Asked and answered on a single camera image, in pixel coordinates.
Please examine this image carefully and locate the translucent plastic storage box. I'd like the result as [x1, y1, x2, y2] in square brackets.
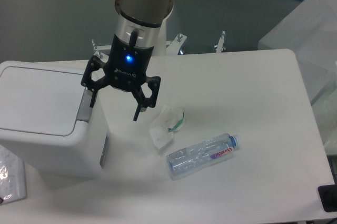
[258, 0, 336, 156]

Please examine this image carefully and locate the crushed clear plastic bottle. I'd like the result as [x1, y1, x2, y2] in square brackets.
[166, 133, 241, 180]

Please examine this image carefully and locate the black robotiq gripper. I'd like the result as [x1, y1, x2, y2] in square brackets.
[80, 12, 162, 122]

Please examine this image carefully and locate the crumpled clear plastic wrapper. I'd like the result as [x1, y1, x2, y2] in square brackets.
[148, 105, 185, 152]

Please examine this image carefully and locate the white push-top trash can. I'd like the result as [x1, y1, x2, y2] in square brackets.
[1, 61, 108, 178]

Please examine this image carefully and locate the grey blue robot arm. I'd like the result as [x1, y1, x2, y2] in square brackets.
[81, 0, 170, 121]

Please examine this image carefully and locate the black device at edge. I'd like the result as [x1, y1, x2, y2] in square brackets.
[318, 184, 336, 212]

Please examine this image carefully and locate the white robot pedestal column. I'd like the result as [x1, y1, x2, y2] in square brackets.
[152, 16, 169, 56]

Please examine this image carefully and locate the white whiteboard tablet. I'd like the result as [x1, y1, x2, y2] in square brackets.
[1, 146, 27, 206]

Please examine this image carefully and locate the silver table clamp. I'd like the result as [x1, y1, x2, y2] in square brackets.
[214, 30, 226, 53]

